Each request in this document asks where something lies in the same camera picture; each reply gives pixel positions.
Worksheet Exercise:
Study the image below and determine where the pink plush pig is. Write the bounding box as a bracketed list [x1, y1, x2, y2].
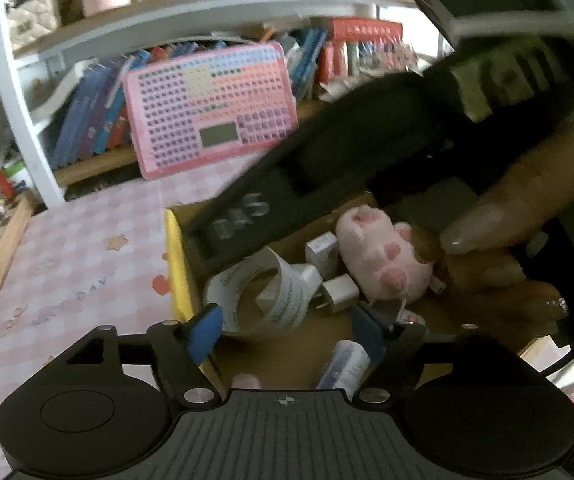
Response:
[336, 207, 436, 307]

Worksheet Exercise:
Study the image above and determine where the small white red box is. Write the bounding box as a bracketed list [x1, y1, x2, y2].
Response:
[306, 232, 339, 274]

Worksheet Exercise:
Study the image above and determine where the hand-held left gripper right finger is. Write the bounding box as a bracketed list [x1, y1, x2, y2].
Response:
[351, 305, 482, 408]

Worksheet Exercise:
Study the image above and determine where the white bookshelf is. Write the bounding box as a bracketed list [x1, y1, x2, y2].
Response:
[0, 0, 418, 206]

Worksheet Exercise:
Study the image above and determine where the green white small box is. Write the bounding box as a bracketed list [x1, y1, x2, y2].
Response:
[2, 157, 30, 187]

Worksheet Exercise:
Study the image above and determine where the wooden chess box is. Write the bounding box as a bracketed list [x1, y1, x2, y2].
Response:
[0, 192, 36, 311]

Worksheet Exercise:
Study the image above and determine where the red boxed book set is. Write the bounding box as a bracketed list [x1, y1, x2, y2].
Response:
[317, 17, 404, 86]

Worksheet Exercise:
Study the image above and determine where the small white bottle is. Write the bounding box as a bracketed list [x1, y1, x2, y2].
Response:
[317, 340, 370, 391]

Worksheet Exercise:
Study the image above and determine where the white cube charger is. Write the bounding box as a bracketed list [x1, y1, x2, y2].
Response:
[321, 276, 360, 317]

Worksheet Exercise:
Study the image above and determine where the yellow cardboard box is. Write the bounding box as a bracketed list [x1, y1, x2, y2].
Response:
[164, 190, 572, 393]

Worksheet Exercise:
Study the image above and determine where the white label tape roll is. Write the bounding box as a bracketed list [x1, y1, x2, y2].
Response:
[203, 247, 318, 342]

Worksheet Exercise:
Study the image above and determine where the person's right hand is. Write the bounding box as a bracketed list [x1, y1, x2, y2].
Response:
[439, 109, 574, 326]

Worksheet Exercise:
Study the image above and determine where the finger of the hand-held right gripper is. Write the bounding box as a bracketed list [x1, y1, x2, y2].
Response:
[182, 72, 474, 272]

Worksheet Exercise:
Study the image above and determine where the row of blue books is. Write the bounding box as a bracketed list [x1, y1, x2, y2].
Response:
[49, 27, 328, 171]

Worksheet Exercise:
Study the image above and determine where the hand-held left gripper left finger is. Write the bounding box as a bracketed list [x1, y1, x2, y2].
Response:
[64, 304, 225, 408]

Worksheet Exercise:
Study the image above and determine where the white quilted handbag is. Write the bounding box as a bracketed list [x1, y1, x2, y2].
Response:
[7, 0, 60, 47]

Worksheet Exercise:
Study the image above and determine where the pink learning tablet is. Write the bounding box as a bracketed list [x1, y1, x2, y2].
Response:
[123, 42, 298, 180]

